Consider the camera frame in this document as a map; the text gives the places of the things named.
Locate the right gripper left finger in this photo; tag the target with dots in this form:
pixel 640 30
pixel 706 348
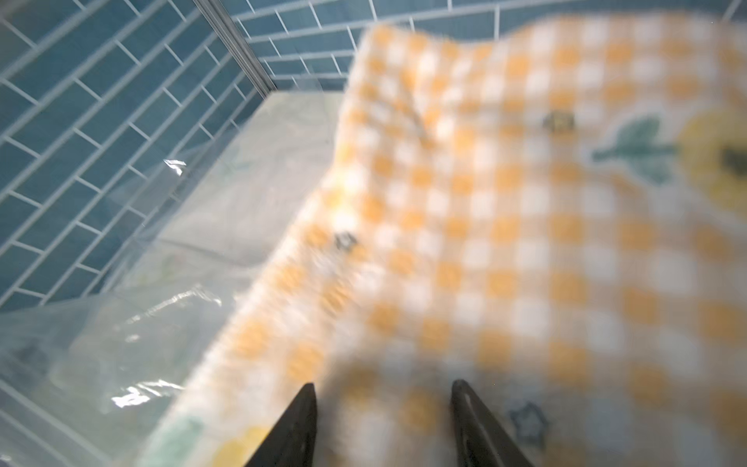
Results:
pixel 291 442

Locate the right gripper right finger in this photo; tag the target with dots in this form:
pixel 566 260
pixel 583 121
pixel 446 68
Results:
pixel 481 441

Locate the clear plastic vacuum bag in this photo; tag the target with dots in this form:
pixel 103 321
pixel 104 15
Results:
pixel 88 371

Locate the orange checked flower blanket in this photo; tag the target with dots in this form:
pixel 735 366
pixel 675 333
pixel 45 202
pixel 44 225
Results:
pixel 557 217

